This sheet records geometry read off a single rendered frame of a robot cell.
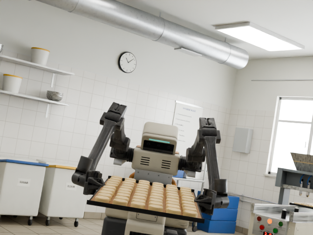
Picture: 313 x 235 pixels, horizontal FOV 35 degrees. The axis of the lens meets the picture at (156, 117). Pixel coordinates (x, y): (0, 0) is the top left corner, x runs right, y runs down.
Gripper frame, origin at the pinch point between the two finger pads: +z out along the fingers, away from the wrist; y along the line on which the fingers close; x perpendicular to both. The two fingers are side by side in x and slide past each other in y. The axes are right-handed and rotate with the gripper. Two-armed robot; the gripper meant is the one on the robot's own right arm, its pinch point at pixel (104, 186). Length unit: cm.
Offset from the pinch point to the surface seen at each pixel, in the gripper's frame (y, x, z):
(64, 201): -87, 231, -355
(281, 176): 0, 233, -59
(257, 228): -32, 162, -28
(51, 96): 41, 219, -403
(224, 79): 121, 561, -396
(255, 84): 119, 582, -345
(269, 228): -30, 162, -20
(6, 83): 48, 158, -411
